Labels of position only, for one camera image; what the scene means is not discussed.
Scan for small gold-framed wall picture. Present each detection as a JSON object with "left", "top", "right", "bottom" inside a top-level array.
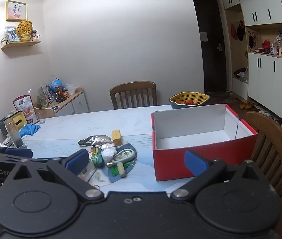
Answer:
[{"left": 5, "top": 0, "right": 28, "bottom": 22}]

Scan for pile of strawberries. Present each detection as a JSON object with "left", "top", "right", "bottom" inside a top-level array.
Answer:
[{"left": 177, "top": 99, "right": 201, "bottom": 106}]

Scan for golden tree ornament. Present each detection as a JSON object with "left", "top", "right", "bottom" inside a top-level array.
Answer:
[{"left": 16, "top": 19, "right": 33, "bottom": 42}]

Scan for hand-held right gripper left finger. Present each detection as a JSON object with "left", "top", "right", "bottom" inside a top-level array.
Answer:
[{"left": 3, "top": 149, "right": 105, "bottom": 204}]

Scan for cream wooden stick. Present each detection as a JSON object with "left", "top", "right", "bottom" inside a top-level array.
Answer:
[{"left": 117, "top": 162, "right": 127, "bottom": 178}]

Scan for blue globe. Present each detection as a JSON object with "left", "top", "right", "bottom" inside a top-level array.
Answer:
[{"left": 50, "top": 79, "right": 63, "bottom": 92}]

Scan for silver foil packet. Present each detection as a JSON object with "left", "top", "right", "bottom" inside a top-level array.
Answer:
[{"left": 91, "top": 135, "right": 113, "bottom": 147}]

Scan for black hanging bag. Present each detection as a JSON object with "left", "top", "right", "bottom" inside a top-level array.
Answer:
[{"left": 237, "top": 20, "right": 245, "bottom": 41}]

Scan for oval metal tin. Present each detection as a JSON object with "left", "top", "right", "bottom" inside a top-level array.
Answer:
[{"left": 111, "top": 149, "right": 135, "bottom": 164}]

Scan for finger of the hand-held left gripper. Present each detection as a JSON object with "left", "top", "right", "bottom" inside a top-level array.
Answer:
[{"left": 0, "top": 145, "right": 33, "bottom": 158}]

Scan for embroidered sachet with green tassel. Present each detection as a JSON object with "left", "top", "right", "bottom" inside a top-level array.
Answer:
[{"left": 90, "top": 147, "right": 133, "bottom": 177}]

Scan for tall glass tumbler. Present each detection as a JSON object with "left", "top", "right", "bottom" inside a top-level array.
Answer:
[{"left": 4, "top": 118, "right": 27, "bottom": 149}]

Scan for yellow plastic colander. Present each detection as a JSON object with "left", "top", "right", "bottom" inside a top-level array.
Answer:
[{"left": 169, "top": 92, "right": 210, "bottom": 105}]

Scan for grey and yellow tissue box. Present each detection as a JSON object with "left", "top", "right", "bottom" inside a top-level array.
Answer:
[{"left": 0, "top": 112, "right": 28, "bottom": 136}]

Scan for wooden slatted dining chair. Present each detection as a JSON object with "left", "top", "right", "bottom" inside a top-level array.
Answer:
[{"left": 109, "top": 81, "right": 157, "bottom": 110}]

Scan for standing photo frame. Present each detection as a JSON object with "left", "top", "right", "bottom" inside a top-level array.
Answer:
[{"left": 5, "top": 26, "right": 20, "bottom": 43}]

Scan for red cardboard box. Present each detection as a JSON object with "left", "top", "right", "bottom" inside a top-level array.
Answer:
[{"left": 151, "top": 104, "right": 258, "bottom": 182}]

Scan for dark braided cord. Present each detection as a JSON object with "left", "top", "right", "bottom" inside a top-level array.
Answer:
[{"left": 78, "top": 136, "right": 95, "bottom": 146}]

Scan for white wooden sideboard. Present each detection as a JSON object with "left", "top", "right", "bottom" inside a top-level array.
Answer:
[{"left": 48, "top": 88, "right": 90, "bottom": 117}]

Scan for small yellow box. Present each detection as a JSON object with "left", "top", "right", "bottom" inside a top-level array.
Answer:
[{"left": 112, "top": 129, "right": 122, "bottom": 145}]

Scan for wooden curved-back dining chair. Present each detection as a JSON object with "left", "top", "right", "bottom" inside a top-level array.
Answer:
[{"left": 245, "top": 111, "right": 282, "bottom": 198}]

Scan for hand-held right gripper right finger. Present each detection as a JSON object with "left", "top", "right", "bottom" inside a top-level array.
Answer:
[{"left": 170, "top": 150, "right": 271, "bottom": 202}]

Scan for white wooden wall cabinet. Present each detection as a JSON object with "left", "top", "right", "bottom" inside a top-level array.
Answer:
[{"left": 219, "top": 0, "right": 282, "bottom": 130}]

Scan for blue rubber gloves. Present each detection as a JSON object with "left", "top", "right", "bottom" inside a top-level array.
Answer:
[{"left": 19, "top": 124, "right": 42, "bottom": 137}]

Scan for dark wooden door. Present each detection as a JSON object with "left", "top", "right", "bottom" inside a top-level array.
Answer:
[{"left": 193, "top": 0, "right": 226, "bottom": 94}]

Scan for red snack packet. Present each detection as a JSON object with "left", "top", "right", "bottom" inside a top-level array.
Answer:
[{"left": 13, "top": 95, "right": 40, "bottom": 125}]

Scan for patterned door rug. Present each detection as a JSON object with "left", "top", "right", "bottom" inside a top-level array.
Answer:
[{"left": 207, "top": 92, "right": 238, "bottom": 104}]

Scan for clear plastic bag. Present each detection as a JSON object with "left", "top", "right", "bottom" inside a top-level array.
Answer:
[{"left": 63, "top": 83, "right": 78, "bottom": 95}]

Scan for wooden wall shelf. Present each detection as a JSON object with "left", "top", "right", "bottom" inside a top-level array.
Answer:
[{"left": 1, "top": 33, "right": 42, "bottom": 53}]

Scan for white plush toy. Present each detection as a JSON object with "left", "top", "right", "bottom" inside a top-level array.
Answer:
[{"left": 101, "top": 143, "right": 118, "bottom": 165}]

